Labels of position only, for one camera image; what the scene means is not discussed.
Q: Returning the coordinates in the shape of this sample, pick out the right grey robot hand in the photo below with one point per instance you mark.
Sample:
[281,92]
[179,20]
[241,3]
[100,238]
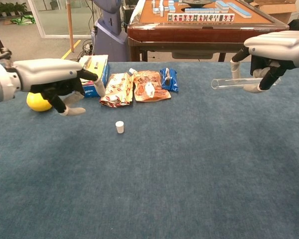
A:
[281,47]

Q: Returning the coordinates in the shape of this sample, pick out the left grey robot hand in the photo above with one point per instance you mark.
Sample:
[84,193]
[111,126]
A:
[47,74]

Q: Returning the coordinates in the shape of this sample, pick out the clear glass test tube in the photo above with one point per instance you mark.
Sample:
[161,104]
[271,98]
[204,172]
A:
[226,83]

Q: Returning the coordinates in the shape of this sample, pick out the small white cap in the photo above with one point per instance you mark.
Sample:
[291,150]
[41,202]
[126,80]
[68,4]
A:
[119,127]

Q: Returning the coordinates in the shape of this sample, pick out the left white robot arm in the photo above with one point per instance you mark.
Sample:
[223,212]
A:
[2,82]

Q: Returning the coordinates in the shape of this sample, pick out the yellow pear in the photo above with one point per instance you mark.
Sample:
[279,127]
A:
[38,103]

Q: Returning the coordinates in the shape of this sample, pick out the cardboard box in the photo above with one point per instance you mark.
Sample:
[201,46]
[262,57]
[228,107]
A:
[276,10]

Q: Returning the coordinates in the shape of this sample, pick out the white framed glass partition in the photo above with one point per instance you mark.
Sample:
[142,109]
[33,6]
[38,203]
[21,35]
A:
[64,36]

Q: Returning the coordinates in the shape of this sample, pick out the yellow blue razor box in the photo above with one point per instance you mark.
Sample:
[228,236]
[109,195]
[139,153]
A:
[99,62]

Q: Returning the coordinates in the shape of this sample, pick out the wooden pole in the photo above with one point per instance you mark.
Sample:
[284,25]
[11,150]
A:
[70,25]

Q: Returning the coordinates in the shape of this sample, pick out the green bag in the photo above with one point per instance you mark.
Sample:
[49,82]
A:
[23,20]

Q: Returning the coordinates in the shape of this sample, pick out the red white snack bag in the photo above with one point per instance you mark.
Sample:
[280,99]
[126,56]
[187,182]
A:
[117,89]

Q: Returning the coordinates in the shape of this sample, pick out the row of potted plants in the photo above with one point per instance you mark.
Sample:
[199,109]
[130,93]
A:
[7,8]

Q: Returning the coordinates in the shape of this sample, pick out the brown mahjong table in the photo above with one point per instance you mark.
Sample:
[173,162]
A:
[201,35]

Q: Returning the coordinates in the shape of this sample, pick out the face-up mahjong tile row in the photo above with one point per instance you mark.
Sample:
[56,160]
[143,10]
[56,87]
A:
[201,18]

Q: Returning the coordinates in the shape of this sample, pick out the orange spout pouch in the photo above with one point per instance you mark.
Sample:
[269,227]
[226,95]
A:
[149,87]

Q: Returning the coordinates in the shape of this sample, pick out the blue cookie packet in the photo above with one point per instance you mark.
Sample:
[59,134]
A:
[173,79]

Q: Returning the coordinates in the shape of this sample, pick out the blue felt table cover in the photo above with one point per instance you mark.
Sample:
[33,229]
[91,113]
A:
[149,186]

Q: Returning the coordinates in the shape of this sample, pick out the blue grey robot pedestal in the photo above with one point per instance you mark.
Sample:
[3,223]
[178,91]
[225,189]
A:
[109,37]

